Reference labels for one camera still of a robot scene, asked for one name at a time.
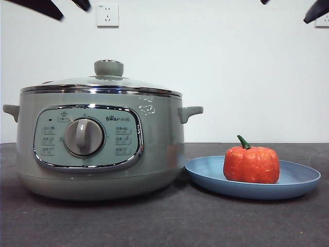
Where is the glass lid with green knob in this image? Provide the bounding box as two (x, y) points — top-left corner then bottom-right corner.
(20, 59), (182, 100)

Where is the orange pumpkin with green stem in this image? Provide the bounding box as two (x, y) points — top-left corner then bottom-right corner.
(223, 135), (281, 184)

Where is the pale green electric steamer pot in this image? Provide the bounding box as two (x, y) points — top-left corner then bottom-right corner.
(2, 87), (204, 201)

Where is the blue round plate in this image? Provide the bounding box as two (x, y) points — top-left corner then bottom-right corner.
(184, 155), (322, 201)

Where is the white wall socket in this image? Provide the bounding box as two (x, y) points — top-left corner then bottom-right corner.
(96, 4), (120, 28)
(315, 9), (329, 28)

